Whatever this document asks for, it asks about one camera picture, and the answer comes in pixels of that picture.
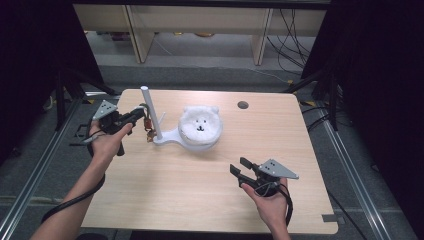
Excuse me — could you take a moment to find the black metal stand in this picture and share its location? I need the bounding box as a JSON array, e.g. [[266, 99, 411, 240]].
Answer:
[[282, 64, 342, 132], [53, 64, 118, 132]]

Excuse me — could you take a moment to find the white plush bear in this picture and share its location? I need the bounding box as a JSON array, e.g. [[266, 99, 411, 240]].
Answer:
[[177, 105, 224, 146]]

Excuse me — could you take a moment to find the aluminium floor rail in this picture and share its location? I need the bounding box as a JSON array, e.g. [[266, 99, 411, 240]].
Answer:
[[0, 98, 84, 236], [314, 99, 393, 240]]

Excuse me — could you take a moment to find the person's left hand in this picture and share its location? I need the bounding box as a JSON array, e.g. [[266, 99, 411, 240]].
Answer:
[[88, 119, 134, 165]]

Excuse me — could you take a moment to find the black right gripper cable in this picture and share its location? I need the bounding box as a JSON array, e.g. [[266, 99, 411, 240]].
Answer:
[[253, 181, 295, 228]]

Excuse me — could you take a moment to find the grey tape strip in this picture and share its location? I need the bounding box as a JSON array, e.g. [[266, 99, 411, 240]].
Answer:
[[321, 213, 346, 225]]

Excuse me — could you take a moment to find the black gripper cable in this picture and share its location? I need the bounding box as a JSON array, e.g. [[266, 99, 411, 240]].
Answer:
[[40, 128, 107, 224], [253, 181, 295, 228]]

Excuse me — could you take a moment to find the black curtain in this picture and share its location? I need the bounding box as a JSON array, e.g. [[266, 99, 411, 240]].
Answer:
[[0, 0, 106, 164], [301, 0, 424, 239]]

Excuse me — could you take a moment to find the black floor cable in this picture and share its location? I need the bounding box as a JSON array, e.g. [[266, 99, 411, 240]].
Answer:
[[327, 190, 363, 240]]

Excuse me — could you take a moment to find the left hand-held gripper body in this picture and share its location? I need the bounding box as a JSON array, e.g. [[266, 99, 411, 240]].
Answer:
[[92, 99, 135, 157]]

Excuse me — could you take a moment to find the bundle of black cables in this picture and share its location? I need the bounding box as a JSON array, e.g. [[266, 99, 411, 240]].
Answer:
[[265, 8, 316, 76]]

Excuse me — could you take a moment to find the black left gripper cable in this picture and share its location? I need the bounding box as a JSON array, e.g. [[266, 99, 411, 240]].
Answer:
[[40, 128, 107, 224]]

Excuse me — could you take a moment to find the white stand with pole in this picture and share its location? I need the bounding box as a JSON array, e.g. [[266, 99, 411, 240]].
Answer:
[[139, 85, 224, 155]]

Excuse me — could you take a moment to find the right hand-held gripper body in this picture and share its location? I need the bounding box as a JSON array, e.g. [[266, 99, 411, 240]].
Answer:
[[237, 158, 300, 198]]

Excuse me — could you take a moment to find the person's right hand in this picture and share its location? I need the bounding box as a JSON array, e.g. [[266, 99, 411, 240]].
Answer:
[[240, 177, 290, 232]]

